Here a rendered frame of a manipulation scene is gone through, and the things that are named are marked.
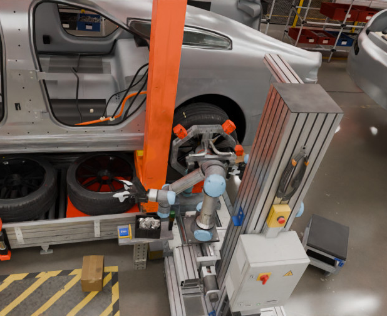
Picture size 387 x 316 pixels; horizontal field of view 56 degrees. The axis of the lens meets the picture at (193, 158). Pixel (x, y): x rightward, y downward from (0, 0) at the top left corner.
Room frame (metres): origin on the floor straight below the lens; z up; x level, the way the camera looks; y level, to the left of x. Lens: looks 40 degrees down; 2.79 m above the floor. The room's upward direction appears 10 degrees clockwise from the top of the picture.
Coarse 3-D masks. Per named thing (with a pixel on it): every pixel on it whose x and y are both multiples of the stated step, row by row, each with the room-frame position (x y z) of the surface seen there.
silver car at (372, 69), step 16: (384, 16) 5.27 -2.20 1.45; (368, 32) 5.06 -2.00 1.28; (384, 32) 4.93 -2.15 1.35; (352, 48) 4.85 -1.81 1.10; (368, 48) 4.51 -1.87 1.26; (384, 48) 4.47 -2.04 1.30; (352, 64) 4.64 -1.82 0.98; (368, 64) 4.36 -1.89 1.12; (384, 64) 4.16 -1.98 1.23; (368, 80) 4.24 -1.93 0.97; (384, 80) 4.04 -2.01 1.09; (384, 96) 3.96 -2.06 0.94
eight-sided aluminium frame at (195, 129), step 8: (192, 128) 2.40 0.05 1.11; (200, 128) 2.40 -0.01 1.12; (208, 128) 2.42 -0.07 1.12; (216, 128) 2.44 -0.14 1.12; (192, 136) 2.37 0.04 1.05; (224, 136) 2.46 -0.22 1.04; (176, 144) 2.32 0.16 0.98; (232, 144) 2.49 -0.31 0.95; (176, 152) 2.33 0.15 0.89; (176, 160) 2.33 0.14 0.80; (224, 160) 2.53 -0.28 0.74; (176, 168) 2.34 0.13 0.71; (184, 168) 2.41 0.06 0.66
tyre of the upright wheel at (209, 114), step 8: (192, 104) 2.66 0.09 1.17; (200, 104) 2.66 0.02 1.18; (208, 104) 2.69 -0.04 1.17; (176, 112) 2.59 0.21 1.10; (184, 112) 2.56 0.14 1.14; (192, 112) 2.55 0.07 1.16; (200, 112) 2.54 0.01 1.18; (208, 112) 2.56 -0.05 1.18; (216, 112) 2.61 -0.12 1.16; (224, 112) 2.74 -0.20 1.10; (176, 120) 2.51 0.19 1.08; (184, 120) 2.46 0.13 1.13; (192, 120) 2.45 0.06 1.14; (200, 120) 2.47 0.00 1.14; (208, 120) 2.49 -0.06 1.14; (216, 120) 2.52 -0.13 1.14; (224, 120) 2.55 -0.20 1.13; (184, 128) 2.43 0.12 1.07; (176, 136) 2.41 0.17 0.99; (232, 136) 2.58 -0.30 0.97; (168, 160) 2.40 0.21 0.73
